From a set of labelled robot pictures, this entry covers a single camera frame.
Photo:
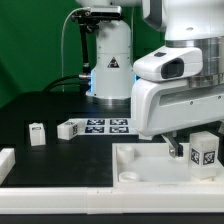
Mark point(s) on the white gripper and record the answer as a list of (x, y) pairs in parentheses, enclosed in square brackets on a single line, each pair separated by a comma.
[(158, 108)]

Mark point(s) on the white square table top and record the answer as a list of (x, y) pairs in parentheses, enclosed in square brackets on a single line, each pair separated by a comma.
[(149, 164)]

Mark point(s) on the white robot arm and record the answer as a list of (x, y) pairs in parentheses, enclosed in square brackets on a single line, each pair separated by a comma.
[(193, 50)]

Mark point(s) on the white marker sheet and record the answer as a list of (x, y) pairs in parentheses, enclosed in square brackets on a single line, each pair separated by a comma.
[(104, 126)]

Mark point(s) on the white left fence piece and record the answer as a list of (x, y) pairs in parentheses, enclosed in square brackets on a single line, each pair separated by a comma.
[(7, 161)]

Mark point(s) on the white front fence rail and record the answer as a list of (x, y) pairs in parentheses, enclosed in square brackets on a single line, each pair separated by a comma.
[(111, 200)]

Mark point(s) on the black camera stand pole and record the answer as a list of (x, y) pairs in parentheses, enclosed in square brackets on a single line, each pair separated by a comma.
[(85, 58)]

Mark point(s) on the black camera on stand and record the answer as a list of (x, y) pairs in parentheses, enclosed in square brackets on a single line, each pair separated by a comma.
[(99, 12)]

